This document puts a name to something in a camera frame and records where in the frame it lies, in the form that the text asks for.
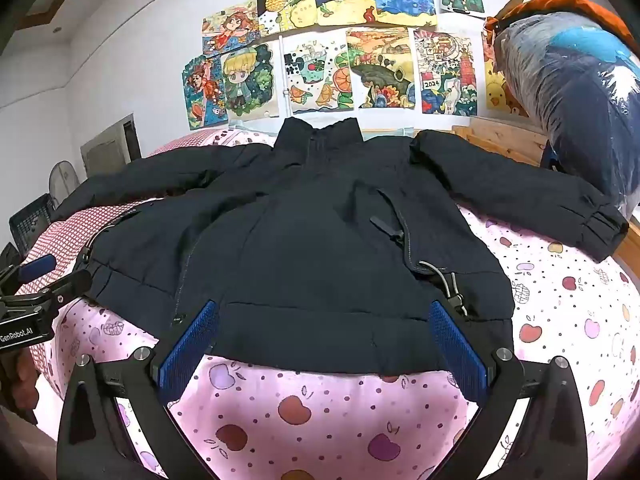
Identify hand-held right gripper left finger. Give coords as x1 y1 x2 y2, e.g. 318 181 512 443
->
56 300 221 480

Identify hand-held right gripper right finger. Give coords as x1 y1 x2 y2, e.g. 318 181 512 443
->
429 300 590 480

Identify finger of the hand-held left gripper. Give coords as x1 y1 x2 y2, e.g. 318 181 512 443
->
0 254 57 294
0 270 94 312

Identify black padded jacket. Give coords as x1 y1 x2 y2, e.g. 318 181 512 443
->
50 116 630 378

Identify person's left hand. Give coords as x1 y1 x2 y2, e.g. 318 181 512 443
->
0 346 41 421

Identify red checkered blanket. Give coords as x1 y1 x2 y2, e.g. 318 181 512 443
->
14 129 236 401

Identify black plastic crate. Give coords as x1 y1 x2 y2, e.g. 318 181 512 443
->
7 192 57 257

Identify electric fan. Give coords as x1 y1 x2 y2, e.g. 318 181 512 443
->
47 160 79 207

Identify pink apple-print bedsheet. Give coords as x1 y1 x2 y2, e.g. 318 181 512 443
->
30 127 640 480

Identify wooden bed headboard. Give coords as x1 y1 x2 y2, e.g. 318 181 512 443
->
362 115 556 167

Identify orange cloth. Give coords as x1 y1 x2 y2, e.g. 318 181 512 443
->
482 0 636 61

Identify group of colourful wall drawings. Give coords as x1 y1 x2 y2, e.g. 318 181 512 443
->
181 0 531 131

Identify white cable conduit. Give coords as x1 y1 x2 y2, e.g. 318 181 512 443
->
278 35 292 116

